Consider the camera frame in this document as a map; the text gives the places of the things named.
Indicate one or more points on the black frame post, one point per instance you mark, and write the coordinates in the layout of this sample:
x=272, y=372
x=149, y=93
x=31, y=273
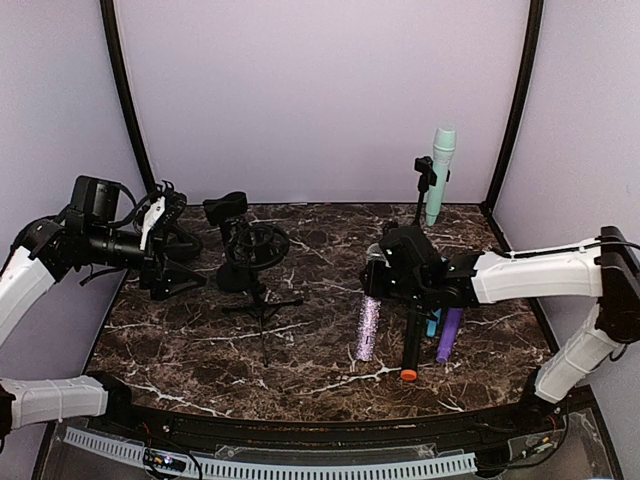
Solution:
x=124, y=92
x=521, y=89

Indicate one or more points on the silver glitter microphone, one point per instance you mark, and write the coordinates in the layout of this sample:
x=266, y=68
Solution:
x=367, y=325

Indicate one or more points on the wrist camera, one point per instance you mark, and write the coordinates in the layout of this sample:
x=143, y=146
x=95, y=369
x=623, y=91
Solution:
x=162, y=212
x=410, y=253

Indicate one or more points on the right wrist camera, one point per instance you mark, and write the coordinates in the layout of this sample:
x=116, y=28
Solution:
x=410, y=253

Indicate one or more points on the left black frame post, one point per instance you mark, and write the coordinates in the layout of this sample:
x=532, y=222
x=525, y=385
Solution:
x=124, y=92

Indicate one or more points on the black round-base stand clamp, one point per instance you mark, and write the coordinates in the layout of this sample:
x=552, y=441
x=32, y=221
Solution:
x=228, y=213

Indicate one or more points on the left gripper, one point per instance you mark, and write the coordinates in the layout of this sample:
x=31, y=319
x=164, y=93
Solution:
x=148, y=255

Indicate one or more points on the green circuit board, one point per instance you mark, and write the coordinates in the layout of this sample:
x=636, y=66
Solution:
x=162, y=461

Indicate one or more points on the mint green microphone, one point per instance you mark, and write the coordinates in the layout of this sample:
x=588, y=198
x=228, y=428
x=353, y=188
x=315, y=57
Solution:
x=444, y=146

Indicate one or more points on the right black frame post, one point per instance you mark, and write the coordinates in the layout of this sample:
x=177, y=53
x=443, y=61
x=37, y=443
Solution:
x=521, y=89

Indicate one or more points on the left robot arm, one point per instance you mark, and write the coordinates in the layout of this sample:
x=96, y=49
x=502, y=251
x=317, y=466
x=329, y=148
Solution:
x=87, y=233

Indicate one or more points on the purple microphone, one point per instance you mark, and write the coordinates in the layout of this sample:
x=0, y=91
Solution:
x=448, y=334

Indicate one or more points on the black round-base stand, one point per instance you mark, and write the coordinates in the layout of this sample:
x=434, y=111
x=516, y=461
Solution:
x=171, y=279
x=427, y=179
x=175, y=241

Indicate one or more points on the white slotted cable duct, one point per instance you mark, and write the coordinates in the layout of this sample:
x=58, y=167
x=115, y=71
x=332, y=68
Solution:
x=251, y=463

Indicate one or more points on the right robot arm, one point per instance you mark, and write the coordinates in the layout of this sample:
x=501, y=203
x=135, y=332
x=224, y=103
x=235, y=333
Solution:
x=604, y=268

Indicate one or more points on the black tripod shock-mount stand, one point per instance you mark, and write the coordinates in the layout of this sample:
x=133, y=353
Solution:
x=253, y=249

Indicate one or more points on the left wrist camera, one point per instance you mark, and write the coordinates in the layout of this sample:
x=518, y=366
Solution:
x=162, y=212

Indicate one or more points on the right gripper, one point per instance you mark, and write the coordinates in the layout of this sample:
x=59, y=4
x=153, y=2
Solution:
x=374, y=282

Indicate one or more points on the blue microphone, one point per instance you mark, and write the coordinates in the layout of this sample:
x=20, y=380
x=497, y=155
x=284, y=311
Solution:
x=432, y=323

